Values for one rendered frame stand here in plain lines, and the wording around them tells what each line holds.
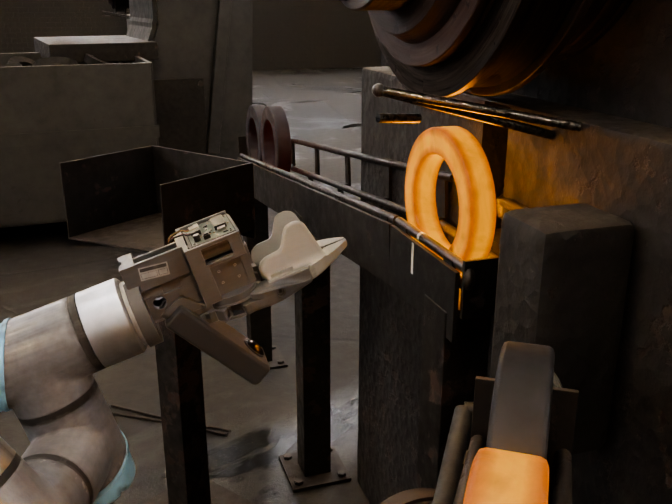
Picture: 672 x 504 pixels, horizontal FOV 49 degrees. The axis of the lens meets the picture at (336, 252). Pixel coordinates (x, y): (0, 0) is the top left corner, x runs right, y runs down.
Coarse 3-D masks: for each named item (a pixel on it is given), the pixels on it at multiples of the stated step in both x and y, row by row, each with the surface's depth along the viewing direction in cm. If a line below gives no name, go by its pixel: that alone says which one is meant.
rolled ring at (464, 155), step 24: (432, 144) 89; (456, 144) 84; (408, 168) 96; (432, 168) 94; (456, 168) 84; (480, 168) 83; (408, 192) 97; (432, 192) 96; (480, 192) 82; (408, 216) 98; (432, 216) 96; (480, 216) 82; (456, 240) 86; (480, 240) 83
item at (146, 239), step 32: (96, 160) 133; (128, 160) 138; (160, 160) 142; (192, 160) 136; (224, 160) 131; (64, 192) 129; (96, 192) 134; (128, 192) 140; (160, 192) 113; (192, 192) 118; (224, 192) 123; (96, 224) 135; (128, 224) 138; (160, 224) 136; (160, 352) 136; (192, 352) 136; (160, 384) 138; (192, 384) 138; (192, 416) 140; (192, 448) 141; (192, 480) 143
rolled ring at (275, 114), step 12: (264, 108) 175; (276, 108) 170; (264, 120) 176; (276, 120) 167; (264, 132) 179; (276, 132) 166; (288, 132) 167; (264, 144) 180; (276, 144) 167; (288, 144) 167; (264, 156) 180; (276, 156) 168; (288, 156) 167; (288, 168) 169
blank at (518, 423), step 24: (504, 360) 45; (528, 360) 44; (552, 360) 45; (504, 384) 43; (528, 384) 43; (552, 384) 43; (504, 408) 42; (528, 408) 42; (504, 432) 41; (528, 432) 41
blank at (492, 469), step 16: (480, 464) 32; (496, 464) 32; (512, 464) 32; (528, 464) 32; (544, 464) 33; (480, 480) 31; (496, 480) 31; (512, 480) 31; (528, 480) 31; (544, 480) 31; (464, 496) 30; (480, 496) 30; (496, 496) 30; (512, 496) 30; (528, 496) 30; (544, 496) 30
